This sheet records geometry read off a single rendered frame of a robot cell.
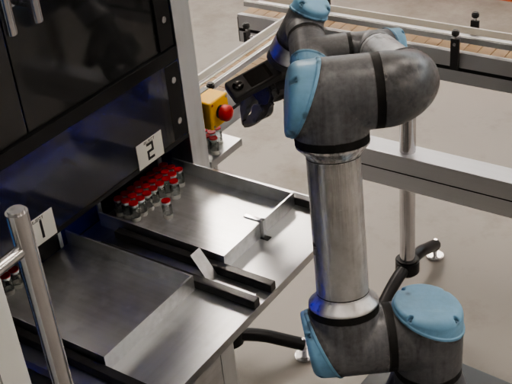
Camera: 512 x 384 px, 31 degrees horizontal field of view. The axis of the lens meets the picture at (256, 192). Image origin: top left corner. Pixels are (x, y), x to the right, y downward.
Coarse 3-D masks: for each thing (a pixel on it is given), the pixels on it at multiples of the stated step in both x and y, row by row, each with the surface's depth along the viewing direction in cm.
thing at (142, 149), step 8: (152, 136) 201; (160, 136) 203; (144, 144) 199; (160, 144) 204; (136, 152) 198; (144, 152) 200; (152, 152) 202; (160, 152) 205; (144, 160) 201; (152, 160) 203
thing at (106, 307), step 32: (64, 256) 195; (96, 256) 194; (128, 256) 188; (64, 288) 185; (96, 288) 185; (128, 288) 184; (160, 288) 183; (192, 288) 181; (32, 320) 178; (64, 320) 177; (96, 320) 176; (128, 320) 175; (160, 320) 174; (96, 352) 164
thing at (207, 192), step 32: (192, 192) 212; (224, 192) 210; (256, 192) 208; (288, 192) 202; (128, 224) 198; (160, 224) 202; (192, 224) 201; (224, 224) 200; (256, 224) 199; (224, 256) 185
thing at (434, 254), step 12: (432, 240) 323; (420, 252) 310; (432, 252) 328; (396, 264) 305; (408, 264) 303; (396, 276) 301; (408, 276) 305; (384, 288) 300; (396, 288) 299; (384, 300) 296
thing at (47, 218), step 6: (48, 210) 179; (42, 216) 178; (48, 216) 180; (36, 222) 177; (42, 222) 179; (48, 222) 180; (54, 222) 182; (36, 228) 178; (48, 228) 181; (54, 228) 182; (36, 234) 178; (48, 234) 181; (54, 234) 182; (36, 240) 179; (42, 240) 180
